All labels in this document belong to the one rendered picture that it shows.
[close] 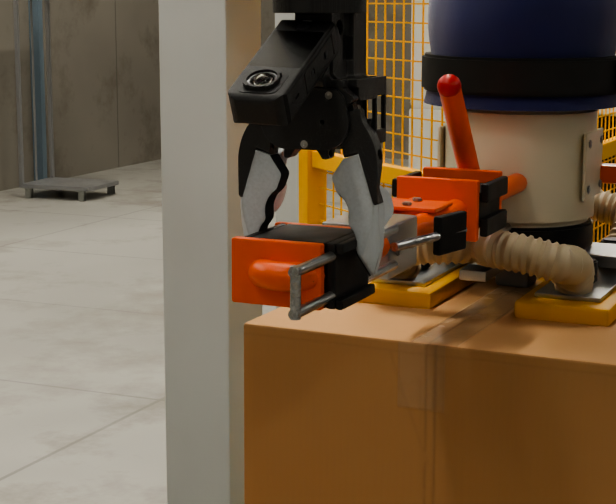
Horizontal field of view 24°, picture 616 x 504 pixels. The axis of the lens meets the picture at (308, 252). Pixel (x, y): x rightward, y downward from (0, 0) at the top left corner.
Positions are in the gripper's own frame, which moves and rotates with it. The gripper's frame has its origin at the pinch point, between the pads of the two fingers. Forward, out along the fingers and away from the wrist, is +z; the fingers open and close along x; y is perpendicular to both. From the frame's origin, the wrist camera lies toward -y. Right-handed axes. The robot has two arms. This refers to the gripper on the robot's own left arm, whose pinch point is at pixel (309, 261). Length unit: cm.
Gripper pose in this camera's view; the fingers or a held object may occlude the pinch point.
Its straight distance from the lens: 111.3
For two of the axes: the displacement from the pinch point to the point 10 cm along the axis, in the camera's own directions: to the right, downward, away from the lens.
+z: 0.0, 9.9, 1.7
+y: 4.1, -1.6, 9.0
